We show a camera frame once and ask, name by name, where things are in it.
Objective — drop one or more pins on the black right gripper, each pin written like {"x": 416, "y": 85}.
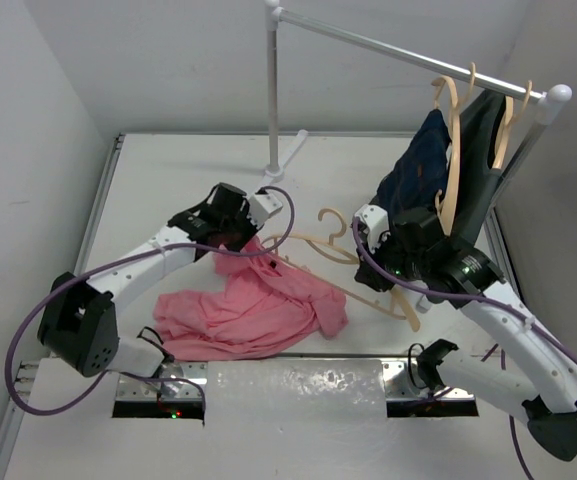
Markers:
{"x": 376, "y": 279}

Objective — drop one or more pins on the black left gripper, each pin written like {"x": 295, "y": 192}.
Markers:
{"x": 251, "y": 229}

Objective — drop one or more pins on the pink t shirt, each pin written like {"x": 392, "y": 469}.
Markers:
{"x": 265, "y": 308}

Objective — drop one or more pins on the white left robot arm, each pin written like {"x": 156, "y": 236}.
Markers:
{"x": 80, "y": 321}

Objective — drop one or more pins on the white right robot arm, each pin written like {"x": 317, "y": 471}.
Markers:
{"x": 543, "y": 394}

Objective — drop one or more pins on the beige hanger with blue garment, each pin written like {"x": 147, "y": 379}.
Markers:
{"x": 446, "y": 200}

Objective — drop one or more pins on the beige hanger with green garment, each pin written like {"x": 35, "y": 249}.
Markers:
{"x": 508, "y": 120}

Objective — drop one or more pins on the navy blue garment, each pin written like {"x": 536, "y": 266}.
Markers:
{"x": 420, "y": 173}

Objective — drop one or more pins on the dark green garment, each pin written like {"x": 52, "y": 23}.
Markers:
{"x": 478, "y": 181}

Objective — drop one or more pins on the white metal clothes rack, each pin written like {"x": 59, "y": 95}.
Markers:
{"x": 367, "y": 66}

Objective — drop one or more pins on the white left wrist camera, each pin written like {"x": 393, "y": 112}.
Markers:
{"x": 262, "y": 207}

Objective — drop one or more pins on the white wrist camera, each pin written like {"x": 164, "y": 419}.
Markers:
{"x": 262, "y": 207}
{"x": 374, "y": 226}

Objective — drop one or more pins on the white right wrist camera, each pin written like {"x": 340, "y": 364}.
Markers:
{"x": 374, "y": 226}

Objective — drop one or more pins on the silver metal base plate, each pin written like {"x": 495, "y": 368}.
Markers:
{"x": 296, "y": 385}

